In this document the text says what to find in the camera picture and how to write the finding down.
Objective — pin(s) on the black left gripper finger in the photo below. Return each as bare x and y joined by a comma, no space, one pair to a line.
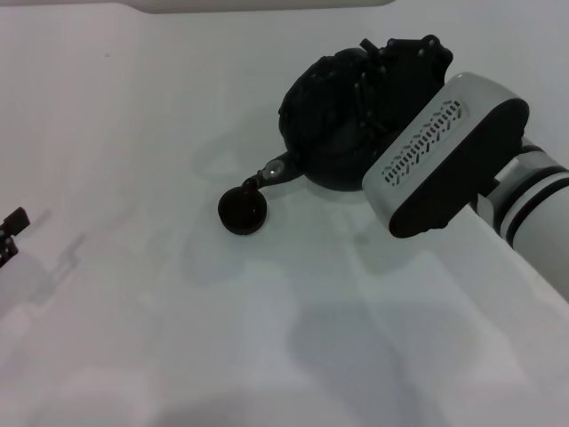
15,221

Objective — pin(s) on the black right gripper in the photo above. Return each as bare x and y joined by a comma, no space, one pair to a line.
411,84

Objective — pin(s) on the black round teapot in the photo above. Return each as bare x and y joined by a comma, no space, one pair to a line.
320,133

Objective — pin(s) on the small dark teacup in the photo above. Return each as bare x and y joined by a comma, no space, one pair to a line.
242,211

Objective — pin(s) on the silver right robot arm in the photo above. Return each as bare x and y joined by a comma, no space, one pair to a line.
542,213

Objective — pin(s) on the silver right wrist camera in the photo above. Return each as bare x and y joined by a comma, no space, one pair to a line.
444,155

